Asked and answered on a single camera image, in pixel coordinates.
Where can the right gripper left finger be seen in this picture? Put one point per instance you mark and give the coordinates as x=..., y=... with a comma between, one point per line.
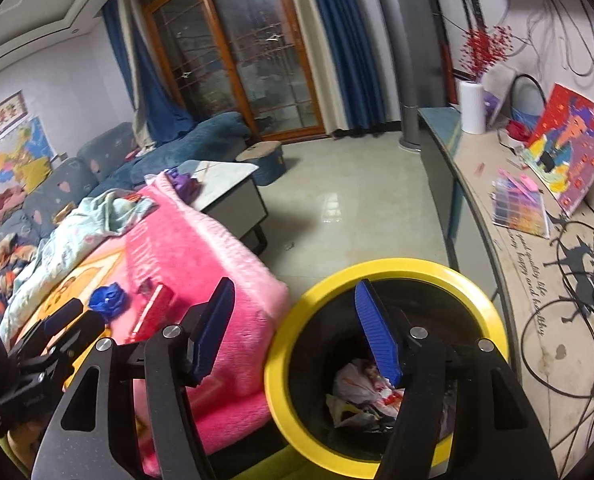
x=210, y=329

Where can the grey blue sofa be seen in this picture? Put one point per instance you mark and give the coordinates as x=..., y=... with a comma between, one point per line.
x=104, y=163

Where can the blue curtain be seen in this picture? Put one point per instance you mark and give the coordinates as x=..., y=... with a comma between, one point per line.
x=157, y=118
x=343, y=66

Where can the pink cartoon blanket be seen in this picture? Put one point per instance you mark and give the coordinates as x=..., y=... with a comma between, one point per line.
x=190, y=252

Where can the world map poster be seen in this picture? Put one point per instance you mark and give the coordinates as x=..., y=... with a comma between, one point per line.
x=26, y=159

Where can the blue crumpled plastic bag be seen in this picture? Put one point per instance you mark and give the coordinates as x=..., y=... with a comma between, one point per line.
x=108, y=301

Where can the colourful painting board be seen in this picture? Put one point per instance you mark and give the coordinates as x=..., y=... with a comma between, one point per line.
x=561, y=152

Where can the silver tower air conditioner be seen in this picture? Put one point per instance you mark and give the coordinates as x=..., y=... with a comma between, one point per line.
x=415, y=48

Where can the purple cloth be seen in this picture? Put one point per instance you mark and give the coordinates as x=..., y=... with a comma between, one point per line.
x=185, y=185

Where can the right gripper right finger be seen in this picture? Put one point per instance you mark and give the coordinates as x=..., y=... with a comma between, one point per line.
x=376, y=327

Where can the white coffee table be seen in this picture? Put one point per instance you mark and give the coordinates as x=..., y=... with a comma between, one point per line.
x=229, y=194

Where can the yellow rim trash bin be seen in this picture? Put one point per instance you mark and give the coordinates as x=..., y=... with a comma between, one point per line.
x=324, y=390

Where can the red flat box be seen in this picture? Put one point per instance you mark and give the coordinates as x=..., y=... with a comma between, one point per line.
x=158, y=297

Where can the colour swatch book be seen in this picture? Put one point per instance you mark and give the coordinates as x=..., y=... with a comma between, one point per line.
x=518, y=204

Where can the light blue patterned quilt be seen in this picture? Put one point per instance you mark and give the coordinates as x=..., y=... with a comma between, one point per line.
x=111, y=214

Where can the white paper roll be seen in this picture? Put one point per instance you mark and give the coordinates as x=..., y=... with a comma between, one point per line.
x=472, y=107

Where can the white plastic bag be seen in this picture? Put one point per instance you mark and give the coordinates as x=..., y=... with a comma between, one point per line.
x=363, y=399

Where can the blue curtain right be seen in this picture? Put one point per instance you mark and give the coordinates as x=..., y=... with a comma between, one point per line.
x=343, y=66

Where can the round blue footstool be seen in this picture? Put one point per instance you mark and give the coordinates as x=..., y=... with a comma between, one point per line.
x=268, y=157

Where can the blue curtain left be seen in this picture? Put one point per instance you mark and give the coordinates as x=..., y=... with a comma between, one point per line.
x=157, y=118

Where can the wooden glass sliding door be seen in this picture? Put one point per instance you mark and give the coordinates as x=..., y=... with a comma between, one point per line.
x=245, y=56

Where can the tv cabinet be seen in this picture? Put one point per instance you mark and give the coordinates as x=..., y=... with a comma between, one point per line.
x=542, y=286

